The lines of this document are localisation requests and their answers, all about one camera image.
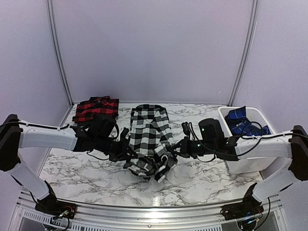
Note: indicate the left aluminium corner post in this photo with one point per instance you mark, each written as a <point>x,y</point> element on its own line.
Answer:
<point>57,51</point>

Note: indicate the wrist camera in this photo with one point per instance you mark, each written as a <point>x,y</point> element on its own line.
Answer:
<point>106,127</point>
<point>210,130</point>

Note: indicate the blue plaid shirt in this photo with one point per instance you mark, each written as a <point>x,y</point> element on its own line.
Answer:
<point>239,124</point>

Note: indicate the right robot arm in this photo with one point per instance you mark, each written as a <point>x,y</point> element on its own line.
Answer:
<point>291,145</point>

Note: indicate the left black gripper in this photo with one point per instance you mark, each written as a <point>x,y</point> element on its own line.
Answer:
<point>121,154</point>

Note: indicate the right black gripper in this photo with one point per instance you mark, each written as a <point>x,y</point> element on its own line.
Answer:
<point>185,147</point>

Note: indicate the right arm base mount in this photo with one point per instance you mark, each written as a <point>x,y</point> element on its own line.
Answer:
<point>247,207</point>

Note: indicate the right aluminium corner post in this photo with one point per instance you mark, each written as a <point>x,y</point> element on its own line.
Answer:
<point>245,54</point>

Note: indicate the aluminium corner post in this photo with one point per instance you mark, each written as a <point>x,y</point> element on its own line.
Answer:
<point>245,54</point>
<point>57,51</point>

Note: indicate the aluminium front frame rail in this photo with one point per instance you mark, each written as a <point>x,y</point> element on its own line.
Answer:
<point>92,217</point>

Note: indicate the white plastic bin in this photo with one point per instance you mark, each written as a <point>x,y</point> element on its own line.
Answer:
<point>250,162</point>

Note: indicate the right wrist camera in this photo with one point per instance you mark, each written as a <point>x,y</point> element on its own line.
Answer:
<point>210,130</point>

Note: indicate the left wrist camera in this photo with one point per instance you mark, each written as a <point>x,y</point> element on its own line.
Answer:
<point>106,127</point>

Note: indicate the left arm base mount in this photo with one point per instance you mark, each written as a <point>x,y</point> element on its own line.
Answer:
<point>59,209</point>

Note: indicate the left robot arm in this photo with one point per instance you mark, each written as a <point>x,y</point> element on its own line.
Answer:
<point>16,134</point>

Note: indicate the black white plaid shirt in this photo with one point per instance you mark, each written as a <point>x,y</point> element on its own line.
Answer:
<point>151,139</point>

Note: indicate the red black plaid shirt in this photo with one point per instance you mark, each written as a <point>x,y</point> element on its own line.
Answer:
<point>104,105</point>

